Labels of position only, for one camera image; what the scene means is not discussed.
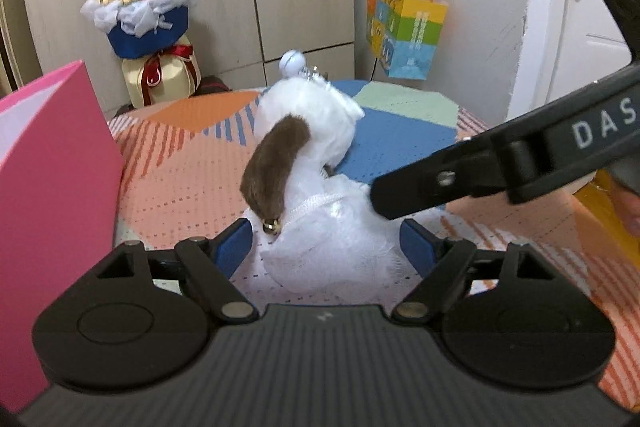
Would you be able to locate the white door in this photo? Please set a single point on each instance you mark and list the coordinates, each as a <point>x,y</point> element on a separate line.
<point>560,57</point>

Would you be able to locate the pink cardboard box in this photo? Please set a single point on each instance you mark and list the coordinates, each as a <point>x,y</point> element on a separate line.
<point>55,207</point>

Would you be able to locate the flower bouquet blue wrap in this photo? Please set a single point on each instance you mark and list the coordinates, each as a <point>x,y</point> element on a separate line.
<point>145,12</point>

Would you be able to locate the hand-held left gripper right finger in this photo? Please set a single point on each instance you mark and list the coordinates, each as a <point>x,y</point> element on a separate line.
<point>417,244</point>

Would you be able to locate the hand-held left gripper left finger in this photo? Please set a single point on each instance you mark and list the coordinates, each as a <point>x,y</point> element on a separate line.
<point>235,244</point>

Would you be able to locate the cream gift box red ribbon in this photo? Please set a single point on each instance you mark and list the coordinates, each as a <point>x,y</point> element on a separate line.
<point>170,77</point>

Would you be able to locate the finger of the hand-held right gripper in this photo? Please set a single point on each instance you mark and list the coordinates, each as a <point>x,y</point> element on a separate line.
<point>425,189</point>

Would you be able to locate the patterned colourful bedspread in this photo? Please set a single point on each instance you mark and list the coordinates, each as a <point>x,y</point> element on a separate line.
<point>190,167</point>

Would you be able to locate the white plush toy lace dress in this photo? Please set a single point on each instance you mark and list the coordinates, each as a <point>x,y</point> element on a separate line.
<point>325,252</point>

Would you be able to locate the colourful paper gift bag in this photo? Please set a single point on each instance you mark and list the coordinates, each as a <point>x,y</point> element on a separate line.
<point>410,37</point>

